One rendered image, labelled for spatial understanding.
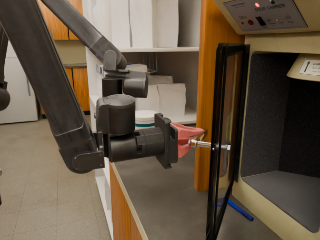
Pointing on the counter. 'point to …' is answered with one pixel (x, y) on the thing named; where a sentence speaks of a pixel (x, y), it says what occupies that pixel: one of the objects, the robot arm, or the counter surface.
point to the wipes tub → (145, 119)
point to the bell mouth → (306, 67)
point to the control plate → (237, 6)
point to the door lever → (196, 141)
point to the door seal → (221, 133)
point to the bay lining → (280, 119)
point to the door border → (218, 132)
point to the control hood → (314, 23)
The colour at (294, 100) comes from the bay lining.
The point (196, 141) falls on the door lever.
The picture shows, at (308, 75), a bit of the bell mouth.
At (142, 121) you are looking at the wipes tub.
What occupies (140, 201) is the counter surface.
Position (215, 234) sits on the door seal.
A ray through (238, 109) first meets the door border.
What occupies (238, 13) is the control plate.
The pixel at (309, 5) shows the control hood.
